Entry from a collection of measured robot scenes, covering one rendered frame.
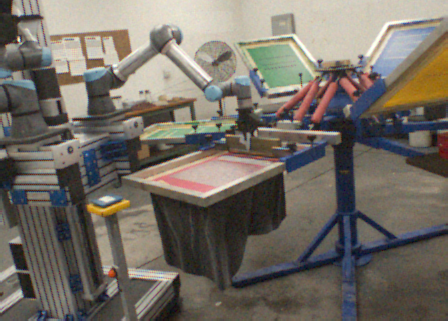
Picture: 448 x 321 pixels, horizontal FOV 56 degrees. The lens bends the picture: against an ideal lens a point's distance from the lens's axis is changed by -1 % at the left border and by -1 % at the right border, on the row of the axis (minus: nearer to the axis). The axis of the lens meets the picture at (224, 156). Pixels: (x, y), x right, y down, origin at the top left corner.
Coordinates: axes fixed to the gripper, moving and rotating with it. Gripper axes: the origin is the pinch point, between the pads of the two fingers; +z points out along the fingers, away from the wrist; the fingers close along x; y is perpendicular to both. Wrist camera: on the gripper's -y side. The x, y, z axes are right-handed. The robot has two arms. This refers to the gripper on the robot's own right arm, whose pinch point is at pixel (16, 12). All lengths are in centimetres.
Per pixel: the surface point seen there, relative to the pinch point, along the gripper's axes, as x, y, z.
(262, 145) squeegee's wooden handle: -111, 50, -8
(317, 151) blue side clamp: -126, 53, 13
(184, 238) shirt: -68, 88, -16
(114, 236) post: -38, 82, -25
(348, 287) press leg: -171, 141, 6
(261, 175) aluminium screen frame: -87, 59, 13
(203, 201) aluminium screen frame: -55, 63, 14
